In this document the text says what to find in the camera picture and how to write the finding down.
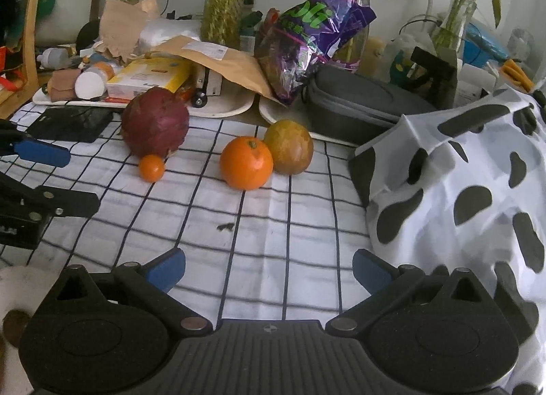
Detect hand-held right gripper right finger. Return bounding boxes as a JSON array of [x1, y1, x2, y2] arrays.
[[325, 249, 501, 338]]

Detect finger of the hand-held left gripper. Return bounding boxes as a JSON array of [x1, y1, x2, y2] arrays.
[[0, 119, 71, 168], [0, 172, 101, 225]]

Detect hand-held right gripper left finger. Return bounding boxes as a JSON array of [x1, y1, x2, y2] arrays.
[[45, 248, 214, 338]]

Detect white floral plate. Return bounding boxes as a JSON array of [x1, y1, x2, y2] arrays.
[[0, 266, 64, 395]]

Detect small round orange fruit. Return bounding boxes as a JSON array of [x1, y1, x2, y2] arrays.
[[139, 155, 166, 183]]

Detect red dragon fruit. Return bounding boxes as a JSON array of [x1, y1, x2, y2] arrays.
[[120, 88, 190, 159]]

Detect large orange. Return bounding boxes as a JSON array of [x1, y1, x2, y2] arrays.
[[219, 136, 274, 191]]

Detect greenish orange citrus fruit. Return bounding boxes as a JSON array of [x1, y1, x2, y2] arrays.
[[263, 119, 315, 176]]

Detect black flat tray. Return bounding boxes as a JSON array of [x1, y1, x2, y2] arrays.
[[26, 105, 115, 143]]

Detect brown pouch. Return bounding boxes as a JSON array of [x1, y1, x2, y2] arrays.
[[48, 70, 82, 101]]

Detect white round jar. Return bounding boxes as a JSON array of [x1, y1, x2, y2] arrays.
[[75, 68, 107, 100]]

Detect black white checked cloth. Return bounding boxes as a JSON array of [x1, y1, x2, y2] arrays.
[[0, 102, 372, 323]]

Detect grey white bottle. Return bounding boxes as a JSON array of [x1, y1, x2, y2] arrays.
[[38, 48, 71, 69]]

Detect yellow white box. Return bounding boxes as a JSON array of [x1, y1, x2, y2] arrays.
[[106, 57, 192, 100]]

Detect cow print blanket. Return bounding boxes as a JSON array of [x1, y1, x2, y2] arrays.
[[347, 83, 546, 395]]

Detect crumpled brown paper bag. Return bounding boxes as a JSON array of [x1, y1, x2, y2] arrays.
[[100, 0, 160, 60]]

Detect black wheeled tool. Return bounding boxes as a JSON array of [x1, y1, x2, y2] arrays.
[[188, 64, 225, 109]]

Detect white oval tray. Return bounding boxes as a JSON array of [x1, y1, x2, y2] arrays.
[[33, 83, 252, 118], [258, 95, 312, 126]]

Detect dark grey zip case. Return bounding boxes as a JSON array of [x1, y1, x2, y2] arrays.
[[305, 64, 436, 146]]

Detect white plastic bag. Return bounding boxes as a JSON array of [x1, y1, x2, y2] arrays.
[[139, 19, 203, 52]]

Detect brown paper envelope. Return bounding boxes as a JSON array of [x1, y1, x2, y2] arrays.
[[151, 35, 280, 99]]

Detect black stand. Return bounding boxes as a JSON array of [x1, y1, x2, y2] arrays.
[[409, 47, 457, 110]]

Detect purple snack bag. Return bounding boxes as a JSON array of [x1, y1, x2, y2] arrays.
[[255, 0, 377, 105]]

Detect orange tool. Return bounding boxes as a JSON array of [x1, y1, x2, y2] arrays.
[[501, 60, 534, 90]]

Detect blue plastic bag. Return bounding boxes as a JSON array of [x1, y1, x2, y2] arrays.
[[463, 22, 510, 63]]

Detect glass bottle with bamboo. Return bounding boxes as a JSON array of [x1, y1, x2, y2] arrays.
[[431, 0, 478, 50]]

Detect wooden frame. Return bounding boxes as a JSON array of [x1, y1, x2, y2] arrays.
[[0, 0, 49, 118]]

